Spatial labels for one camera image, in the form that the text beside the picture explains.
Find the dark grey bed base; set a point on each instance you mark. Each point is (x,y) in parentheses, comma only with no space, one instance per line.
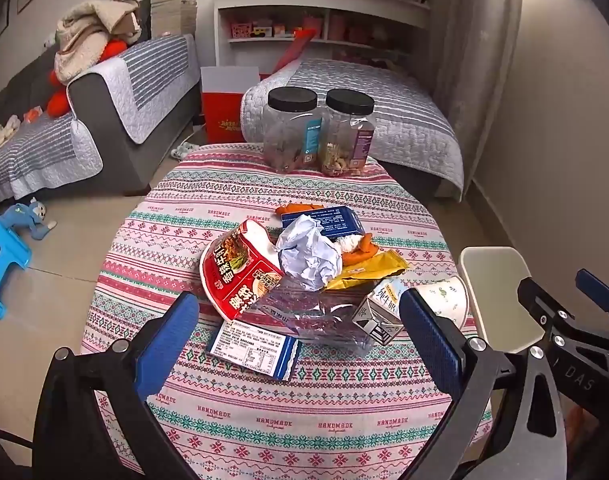
(414,177)

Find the grey patterned curtain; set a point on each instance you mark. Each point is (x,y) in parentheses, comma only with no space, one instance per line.
(474,35)

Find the pair of slippers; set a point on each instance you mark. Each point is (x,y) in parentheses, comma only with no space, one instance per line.
(182,150)

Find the white paper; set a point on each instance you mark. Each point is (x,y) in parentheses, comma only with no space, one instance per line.
(304,255)

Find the patterned tablecloth round table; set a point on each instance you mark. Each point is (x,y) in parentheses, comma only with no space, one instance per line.
(309,410)

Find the red bag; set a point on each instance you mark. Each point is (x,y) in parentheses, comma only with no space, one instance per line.
(297,47)

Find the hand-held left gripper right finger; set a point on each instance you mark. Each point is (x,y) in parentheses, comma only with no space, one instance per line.
(432,345)

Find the small white milk carton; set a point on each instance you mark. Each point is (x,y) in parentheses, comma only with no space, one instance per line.
(379,312)

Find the blue cardboard box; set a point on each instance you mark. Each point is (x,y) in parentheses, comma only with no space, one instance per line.
(334,220)

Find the blue toy figure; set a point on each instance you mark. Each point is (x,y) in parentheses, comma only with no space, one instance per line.
(24,215)

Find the red plush toy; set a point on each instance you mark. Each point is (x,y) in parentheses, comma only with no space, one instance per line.
(59,102)

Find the orange peel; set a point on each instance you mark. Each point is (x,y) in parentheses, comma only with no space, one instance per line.
(297,208)
(367,248)

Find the red cardboard box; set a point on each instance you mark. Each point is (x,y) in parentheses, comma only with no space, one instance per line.
(224,115)

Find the striped grey sofa seat cover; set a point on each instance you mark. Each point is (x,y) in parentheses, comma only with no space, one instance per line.
(39,155)

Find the clear jar purple label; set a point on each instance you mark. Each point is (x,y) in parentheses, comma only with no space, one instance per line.
(344,130)

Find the clear jar blue label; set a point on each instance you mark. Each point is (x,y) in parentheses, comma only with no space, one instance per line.
(284,135)

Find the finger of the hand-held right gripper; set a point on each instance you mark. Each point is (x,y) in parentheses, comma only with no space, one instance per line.
(539,302)
(599,285)

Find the blue and white wrapper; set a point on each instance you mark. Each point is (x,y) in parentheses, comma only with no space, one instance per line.
(254,350)

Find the blue plastic stool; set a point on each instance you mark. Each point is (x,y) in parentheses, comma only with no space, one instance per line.
(2,255)

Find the yellow snack wrapper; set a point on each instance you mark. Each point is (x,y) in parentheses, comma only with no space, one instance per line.
(374,267)

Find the white plastic bin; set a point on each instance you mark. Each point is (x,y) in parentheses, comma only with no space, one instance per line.
(494,285)

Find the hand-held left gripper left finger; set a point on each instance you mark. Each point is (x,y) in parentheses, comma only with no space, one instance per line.
(167,345)

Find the crushed clear plastic packaging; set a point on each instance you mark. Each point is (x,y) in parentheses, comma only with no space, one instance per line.
(314,310)

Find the small red basket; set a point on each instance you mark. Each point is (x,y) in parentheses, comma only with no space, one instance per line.
(239,30)

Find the grey sofa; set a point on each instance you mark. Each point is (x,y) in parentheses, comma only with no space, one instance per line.
(129,160)

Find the stack of books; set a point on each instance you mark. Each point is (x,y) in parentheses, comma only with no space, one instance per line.
(174,10)

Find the small clothes pile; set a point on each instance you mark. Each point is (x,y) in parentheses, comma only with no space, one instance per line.
(2,132)

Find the red instant noodle bowl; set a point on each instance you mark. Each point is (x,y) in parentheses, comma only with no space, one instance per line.
(234,270)

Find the beige blanket pile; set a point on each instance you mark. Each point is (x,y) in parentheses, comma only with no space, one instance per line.
(84,35)

